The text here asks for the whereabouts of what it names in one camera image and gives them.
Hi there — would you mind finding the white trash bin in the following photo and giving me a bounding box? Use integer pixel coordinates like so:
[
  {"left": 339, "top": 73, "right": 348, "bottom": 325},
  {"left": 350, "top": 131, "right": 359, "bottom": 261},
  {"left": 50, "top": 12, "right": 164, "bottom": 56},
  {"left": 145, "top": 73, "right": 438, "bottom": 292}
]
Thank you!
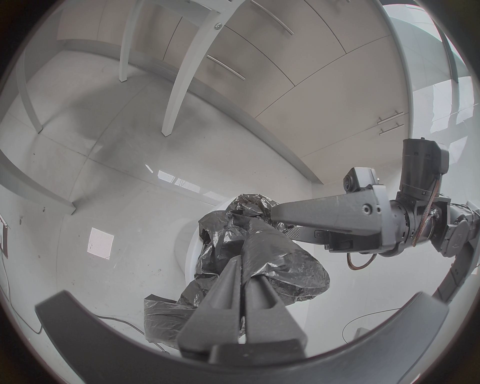
[{"left": 174, "top": 199, "right": 241, "bottom": 286}]

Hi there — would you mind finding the grey padded chair white frame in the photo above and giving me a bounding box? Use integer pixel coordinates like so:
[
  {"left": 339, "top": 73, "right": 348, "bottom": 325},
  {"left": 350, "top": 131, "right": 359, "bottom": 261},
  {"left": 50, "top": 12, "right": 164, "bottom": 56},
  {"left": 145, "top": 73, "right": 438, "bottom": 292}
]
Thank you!
[{"left": 0, "top": 0, "right": 248, "bottom": 215}]

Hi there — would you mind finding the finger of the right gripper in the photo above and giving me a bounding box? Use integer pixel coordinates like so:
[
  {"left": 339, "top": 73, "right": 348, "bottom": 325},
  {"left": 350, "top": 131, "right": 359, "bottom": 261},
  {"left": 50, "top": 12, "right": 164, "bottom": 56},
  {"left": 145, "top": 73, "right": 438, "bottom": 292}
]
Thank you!
[
  {"left": 270, "top": 185, "right": 388, "bottom": 241},
  {"left": 283, "top": 226, "right": 380, "bottom": 252}
]

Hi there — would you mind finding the black plastic bag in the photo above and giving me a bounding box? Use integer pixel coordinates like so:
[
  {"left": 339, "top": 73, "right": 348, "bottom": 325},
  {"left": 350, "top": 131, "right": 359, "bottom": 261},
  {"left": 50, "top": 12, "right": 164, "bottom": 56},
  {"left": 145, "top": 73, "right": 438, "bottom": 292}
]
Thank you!
[{"left": 143, "top": 193, "right": 331, "bottom": 344}]

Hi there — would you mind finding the black cable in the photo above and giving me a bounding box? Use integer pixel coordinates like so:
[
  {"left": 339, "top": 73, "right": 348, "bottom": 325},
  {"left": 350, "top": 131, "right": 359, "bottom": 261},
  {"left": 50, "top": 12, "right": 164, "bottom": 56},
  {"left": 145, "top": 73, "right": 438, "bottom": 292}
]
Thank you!
[{"left": 97, "top": 315, "right": 166, "bottom": 352}]

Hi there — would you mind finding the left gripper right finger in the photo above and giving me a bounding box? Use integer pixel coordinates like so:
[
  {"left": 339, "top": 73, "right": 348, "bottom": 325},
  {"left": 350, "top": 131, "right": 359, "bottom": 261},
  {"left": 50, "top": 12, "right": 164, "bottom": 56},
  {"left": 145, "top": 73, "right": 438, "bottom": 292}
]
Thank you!
[{"left": 209, "top": 275, "right": 308, "bottom": 367}]

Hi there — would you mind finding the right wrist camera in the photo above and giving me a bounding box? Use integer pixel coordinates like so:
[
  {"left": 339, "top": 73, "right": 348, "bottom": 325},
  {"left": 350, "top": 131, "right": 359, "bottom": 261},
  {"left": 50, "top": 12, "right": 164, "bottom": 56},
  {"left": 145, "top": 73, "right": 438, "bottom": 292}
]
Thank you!
[{"left": 343, "top": 167, "right": 380, "bottom": 193}]

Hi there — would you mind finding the thin grey cable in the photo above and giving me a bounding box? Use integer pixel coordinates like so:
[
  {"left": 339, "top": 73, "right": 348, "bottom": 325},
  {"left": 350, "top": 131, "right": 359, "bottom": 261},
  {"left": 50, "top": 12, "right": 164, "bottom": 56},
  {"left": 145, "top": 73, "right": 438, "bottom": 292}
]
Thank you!
[{"left": 341, "top": 307, "right": 403, "bottom": 342}]

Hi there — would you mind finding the beige cabinet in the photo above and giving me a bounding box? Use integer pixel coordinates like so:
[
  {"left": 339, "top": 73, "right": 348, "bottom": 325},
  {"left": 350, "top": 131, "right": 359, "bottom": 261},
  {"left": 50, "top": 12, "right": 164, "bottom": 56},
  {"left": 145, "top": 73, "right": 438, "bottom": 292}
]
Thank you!
[{"left": 22, "top": 0, "right": 415, "bottom": 185}]

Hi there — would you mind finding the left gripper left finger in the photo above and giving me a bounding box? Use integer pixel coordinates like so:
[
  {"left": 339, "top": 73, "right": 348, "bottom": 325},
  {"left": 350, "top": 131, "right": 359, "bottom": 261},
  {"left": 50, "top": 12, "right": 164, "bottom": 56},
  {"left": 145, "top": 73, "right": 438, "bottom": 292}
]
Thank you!
[{"left": 177, "top": 256, "right": 243, "bottom": 361}]

